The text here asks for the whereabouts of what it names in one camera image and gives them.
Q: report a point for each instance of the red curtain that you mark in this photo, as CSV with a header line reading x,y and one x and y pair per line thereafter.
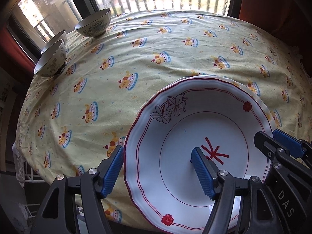
x,y
17,51
268,4

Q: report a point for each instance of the yellow printed tablecloth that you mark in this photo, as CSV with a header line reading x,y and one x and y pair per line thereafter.
x,y
170,41

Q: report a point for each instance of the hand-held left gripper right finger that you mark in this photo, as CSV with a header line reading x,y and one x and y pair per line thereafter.
x,y
202,173

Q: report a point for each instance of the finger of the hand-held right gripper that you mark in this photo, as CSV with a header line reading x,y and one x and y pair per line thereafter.
x,y
290,143
265,143

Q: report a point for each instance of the small red-lined white plate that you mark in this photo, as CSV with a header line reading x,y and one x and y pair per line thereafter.
x,y
170,117

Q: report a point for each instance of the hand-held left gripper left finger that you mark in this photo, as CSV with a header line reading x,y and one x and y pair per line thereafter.
x,y
112,173

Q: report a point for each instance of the large yellow floral plate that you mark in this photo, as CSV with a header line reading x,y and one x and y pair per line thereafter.
x,y
240,84

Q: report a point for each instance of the floral ceramic bowl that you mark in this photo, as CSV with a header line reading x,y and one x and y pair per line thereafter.
x,y
52,63
95,29
59,37

